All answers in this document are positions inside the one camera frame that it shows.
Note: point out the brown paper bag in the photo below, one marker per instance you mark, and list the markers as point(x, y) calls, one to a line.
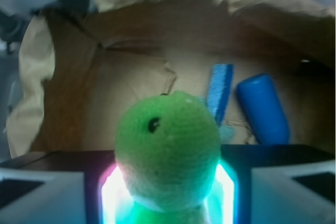
point(80, 73)

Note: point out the light blue cloth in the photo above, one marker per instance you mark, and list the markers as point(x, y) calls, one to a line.
point(226, 133)

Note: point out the blue sponge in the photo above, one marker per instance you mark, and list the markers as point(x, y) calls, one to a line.
point(219, 91)

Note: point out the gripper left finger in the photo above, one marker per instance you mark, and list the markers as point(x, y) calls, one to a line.
point(55, 187)

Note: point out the green plush animal toy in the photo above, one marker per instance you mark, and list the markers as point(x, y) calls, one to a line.
point(167, 149)

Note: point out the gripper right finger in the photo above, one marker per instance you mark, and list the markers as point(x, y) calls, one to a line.
point(277, 184)

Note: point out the blue plastic bottle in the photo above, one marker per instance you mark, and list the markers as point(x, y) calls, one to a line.
point(260, 103)

